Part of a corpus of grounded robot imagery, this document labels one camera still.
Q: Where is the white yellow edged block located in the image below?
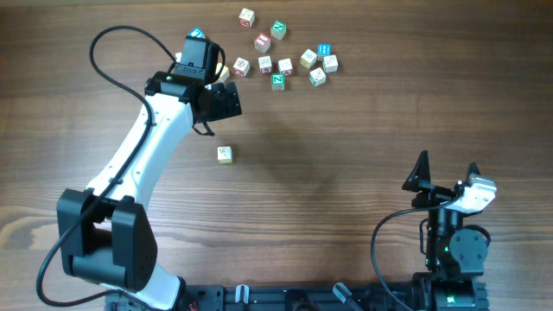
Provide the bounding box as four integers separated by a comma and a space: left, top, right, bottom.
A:
217, 146, 233, 163

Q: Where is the blue letter block far left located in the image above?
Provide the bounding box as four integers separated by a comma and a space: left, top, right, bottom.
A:
188, 28, 207, 39

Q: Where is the red letter block top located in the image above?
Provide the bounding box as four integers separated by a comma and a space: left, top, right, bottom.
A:
238, 8, 255, 28

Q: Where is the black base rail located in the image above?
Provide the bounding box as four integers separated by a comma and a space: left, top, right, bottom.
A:
104, 282, 489, 311

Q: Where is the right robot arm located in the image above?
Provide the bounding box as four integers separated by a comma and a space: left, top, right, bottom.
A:
402, 150, 497, 310

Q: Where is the green N letter block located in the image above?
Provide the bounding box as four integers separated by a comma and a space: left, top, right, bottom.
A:
270, 21, 287, 40

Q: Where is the right black camera cable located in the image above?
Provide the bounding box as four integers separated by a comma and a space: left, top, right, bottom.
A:
370, 196, 461, 311

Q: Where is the blue H wooden block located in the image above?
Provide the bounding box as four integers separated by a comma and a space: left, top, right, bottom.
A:
317, 43, 332, 60

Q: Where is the green edged white block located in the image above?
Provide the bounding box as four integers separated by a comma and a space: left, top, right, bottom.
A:
309, 67, 327, 87

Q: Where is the red Q wooden block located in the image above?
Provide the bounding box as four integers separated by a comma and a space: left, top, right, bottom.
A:
232, 57, 251, 77

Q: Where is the black camera cable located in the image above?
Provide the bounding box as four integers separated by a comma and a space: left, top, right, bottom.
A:
370, 196, 461, 311
35, 24, 178, 308

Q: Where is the left black camera cable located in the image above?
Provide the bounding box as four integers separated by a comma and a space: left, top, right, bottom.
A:
35, 24, 178, 308

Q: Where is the white fish wooden block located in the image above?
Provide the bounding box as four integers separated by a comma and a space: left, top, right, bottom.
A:
322, 54, 339, 73

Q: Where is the yellow top wooden block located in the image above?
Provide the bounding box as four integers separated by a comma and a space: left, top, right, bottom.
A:
216, 62, 230, 83

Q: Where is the red nine wooden block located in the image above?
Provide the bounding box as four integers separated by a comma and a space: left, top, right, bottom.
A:
258, 55, 272, 74

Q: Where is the yellow K wooden block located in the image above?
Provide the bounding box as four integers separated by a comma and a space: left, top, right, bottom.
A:
300, 48, 318, 69

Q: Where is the red A wooden block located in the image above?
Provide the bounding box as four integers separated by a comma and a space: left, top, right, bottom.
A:
277, 58, 294, 76

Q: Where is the green Z wooden block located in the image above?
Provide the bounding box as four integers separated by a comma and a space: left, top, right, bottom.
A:
270, 73, 285, 91

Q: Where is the red I letter block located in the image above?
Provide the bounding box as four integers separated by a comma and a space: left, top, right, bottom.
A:
254, 33, 271, 54

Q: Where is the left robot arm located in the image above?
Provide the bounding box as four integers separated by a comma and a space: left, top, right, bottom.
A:
36, 36, 242, 310

